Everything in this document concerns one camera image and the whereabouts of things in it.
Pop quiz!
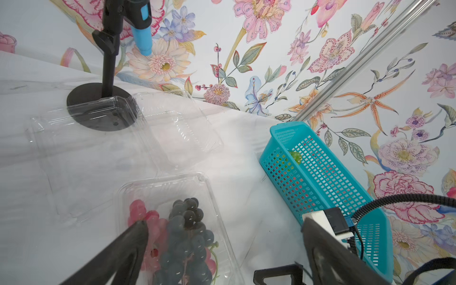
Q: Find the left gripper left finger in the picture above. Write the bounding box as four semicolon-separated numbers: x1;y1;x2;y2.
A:
62;221;148;285

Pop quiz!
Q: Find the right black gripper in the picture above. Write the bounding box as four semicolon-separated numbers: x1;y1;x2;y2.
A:
253;262;309;285

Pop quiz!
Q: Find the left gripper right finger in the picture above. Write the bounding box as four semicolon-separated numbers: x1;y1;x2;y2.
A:
302;218;388;285

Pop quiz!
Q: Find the red grape bunch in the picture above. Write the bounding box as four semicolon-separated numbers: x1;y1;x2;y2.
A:
128;198;218;277

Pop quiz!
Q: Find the clear clamshell container front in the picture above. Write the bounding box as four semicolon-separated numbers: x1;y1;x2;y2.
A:
114;173;244;285

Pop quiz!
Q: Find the clear clamshell container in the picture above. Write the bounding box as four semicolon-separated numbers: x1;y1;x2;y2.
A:
27;90;223;221
114;173;244;285

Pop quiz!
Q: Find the teal plastic mesh basket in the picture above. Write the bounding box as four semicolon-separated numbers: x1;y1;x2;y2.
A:
260;122;394;283

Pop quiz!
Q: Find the green grape bunch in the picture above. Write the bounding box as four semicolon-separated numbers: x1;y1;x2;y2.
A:
280;150;303;167

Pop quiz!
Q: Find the blue microphone on black stand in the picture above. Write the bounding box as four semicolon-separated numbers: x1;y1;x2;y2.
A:
66;1;153;132

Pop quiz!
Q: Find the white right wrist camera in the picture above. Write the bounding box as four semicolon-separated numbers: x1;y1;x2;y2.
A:
302;207;354;248

